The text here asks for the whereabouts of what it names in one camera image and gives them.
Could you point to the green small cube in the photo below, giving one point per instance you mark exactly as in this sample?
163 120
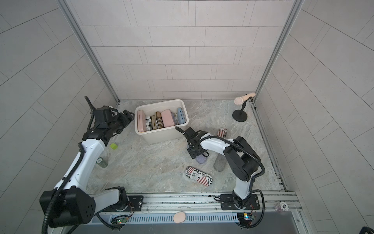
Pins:
113 146

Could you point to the pink oval pad on rail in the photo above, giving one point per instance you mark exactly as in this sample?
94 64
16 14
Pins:
179 217

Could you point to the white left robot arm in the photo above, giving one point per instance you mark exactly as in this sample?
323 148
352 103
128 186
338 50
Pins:
68 204

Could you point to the left circuit board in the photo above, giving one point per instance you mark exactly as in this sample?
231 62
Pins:
119 220

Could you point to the purple case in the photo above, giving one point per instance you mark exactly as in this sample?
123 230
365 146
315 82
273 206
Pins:
201 159

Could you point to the flag print case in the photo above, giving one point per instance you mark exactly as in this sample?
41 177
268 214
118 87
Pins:
149 125
222 132

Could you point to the grey oval case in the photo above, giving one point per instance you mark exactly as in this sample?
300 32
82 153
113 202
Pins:
220 163

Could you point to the pink microphone on black stand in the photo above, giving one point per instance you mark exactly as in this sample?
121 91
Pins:
241 115

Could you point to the circuit board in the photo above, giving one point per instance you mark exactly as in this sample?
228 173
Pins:
119 220
245 219

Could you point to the cream plastic storage box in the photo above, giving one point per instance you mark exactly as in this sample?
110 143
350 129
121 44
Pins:
163 134

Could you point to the pink slim case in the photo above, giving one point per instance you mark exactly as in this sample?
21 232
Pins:
141 121

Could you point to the flag newspaper case front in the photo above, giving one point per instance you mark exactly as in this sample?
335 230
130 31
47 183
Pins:
198 176

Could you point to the light blue case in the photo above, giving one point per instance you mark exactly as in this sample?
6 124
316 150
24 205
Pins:
180 117

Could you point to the small printed tape roll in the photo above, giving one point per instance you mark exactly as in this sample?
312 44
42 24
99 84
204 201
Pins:
281 207

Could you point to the plaid brown case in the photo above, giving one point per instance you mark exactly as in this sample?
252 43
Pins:
159 122

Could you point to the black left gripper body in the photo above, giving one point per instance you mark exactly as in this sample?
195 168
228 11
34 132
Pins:
118 125

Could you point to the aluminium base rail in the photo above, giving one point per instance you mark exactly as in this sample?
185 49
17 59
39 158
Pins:
154 203

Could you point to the right circuit board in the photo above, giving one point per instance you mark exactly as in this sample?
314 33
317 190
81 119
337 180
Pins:
245 219

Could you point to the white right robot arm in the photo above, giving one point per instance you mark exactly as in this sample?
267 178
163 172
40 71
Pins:
244 162

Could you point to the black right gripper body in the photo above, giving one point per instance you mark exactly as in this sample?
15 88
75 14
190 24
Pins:
194 151

